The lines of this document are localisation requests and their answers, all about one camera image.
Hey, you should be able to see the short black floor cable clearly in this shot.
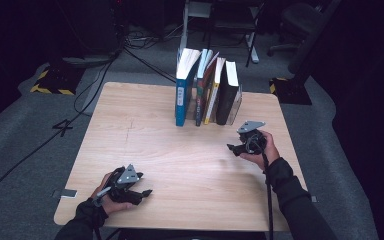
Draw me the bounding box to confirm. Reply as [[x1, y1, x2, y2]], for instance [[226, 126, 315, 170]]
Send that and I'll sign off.
[[123, 46, 178, 83]]

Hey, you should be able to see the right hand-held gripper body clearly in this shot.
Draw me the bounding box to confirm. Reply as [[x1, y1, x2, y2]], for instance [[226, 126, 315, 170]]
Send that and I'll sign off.
[[236, 120, 268, 156]]

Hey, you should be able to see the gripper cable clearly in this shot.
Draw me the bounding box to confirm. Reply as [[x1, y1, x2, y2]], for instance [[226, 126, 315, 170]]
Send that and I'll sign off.
[[92, 186, 113, 240], [251, 133, 275, 240]]

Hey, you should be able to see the black chair frame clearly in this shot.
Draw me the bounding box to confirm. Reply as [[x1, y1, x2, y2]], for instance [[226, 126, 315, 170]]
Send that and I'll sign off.
[[204, 0, 264, 68]]

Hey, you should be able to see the white desk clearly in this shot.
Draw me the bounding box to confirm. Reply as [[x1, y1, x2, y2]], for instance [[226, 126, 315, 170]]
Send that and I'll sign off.
[[178, 0, 261, 64]]

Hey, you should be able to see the black office chair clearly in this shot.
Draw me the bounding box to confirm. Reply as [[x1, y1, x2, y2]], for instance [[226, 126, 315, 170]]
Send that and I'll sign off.
[[267, 1, 331, 58]]

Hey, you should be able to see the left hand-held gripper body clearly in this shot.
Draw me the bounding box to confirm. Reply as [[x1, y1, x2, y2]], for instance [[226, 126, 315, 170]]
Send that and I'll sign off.
[[107, 163, 145, 203]]

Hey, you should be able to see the black equipment stand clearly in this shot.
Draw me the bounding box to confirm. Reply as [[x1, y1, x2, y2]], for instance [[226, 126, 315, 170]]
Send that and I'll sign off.
[[54, 0, 128, 69]]

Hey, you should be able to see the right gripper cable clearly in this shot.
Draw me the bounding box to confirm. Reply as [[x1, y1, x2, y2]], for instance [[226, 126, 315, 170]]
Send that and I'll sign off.
[[251, 133, 275, 240]]

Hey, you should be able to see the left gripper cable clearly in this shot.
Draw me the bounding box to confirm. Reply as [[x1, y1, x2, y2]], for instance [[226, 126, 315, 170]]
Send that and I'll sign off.
[[92, 186, 113, 240]]

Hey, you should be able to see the long black floor cable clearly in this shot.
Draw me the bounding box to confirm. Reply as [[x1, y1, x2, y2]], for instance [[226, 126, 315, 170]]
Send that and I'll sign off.
[[0, 46, 128, 211]]

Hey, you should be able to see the person's left hand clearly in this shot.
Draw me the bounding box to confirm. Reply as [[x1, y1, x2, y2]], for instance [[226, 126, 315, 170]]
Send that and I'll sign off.
[[90, 171, 134, 216]]

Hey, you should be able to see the yellow book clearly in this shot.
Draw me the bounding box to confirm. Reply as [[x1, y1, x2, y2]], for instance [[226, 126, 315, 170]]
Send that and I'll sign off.
[[203, 57, 227, 126]]

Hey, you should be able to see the black stand pole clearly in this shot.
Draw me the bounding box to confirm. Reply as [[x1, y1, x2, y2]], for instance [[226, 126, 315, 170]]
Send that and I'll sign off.
[[288, 0, 343, 79]]

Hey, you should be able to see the yellow black striped stand base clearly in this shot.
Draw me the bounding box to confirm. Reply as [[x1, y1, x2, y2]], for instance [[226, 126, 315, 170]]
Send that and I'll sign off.
[[269, 77, 313, 106], [29, 64, 86, 96]]

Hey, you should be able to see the bundle of floor cables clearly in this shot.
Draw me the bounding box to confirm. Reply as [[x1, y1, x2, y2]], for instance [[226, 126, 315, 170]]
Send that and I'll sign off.
[[124, 23, 181, 51]]

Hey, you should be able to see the black book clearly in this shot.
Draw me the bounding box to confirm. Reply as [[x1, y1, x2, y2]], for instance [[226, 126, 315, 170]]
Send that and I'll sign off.
[[215, 60, 241, 126]]

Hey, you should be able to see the red illustrated book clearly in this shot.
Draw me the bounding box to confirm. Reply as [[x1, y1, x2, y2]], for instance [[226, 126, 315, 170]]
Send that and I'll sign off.
[[194, 48, 220, 127]]

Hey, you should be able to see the blue book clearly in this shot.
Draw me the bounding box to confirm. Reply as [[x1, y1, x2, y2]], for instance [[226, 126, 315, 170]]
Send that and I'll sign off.
[[174, 47, 203, 128]]

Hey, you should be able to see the person's right hand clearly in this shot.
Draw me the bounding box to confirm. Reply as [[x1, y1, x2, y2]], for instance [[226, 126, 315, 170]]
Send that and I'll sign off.
[[239, 129, 281, 172]]

